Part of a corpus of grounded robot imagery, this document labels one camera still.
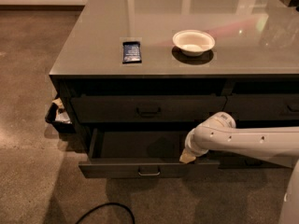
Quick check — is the drawer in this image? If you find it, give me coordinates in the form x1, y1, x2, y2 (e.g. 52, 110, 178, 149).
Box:
219, 154, 281, 169
70, 95, 226, 123
224, 94, 299, 120
78, 130, 220, 178

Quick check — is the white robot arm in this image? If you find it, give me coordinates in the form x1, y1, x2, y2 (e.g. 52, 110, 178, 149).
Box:
179, 112, 299, 224

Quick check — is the dark grey drawer cabinet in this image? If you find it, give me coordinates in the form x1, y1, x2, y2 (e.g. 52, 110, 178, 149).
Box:
49, 0, 299, 174

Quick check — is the white bowl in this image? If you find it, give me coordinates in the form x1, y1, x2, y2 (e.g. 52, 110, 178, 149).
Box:
173, 30, 215, 57

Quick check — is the black bin with trash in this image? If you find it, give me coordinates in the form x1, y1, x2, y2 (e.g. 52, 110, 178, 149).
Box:
45, 97, 75, 133

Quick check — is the black floor cable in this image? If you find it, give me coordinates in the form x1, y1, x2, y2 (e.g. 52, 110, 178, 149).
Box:
74, 202, 136, 224

